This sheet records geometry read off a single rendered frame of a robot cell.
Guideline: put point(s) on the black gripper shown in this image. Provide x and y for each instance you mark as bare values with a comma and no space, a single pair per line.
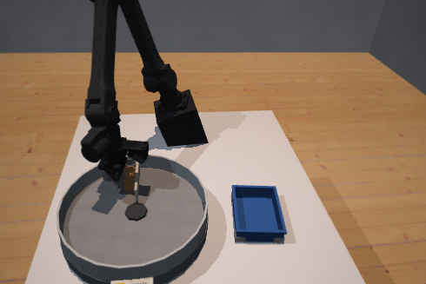
110,168

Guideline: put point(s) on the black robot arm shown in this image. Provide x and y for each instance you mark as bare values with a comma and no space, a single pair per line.
157,76

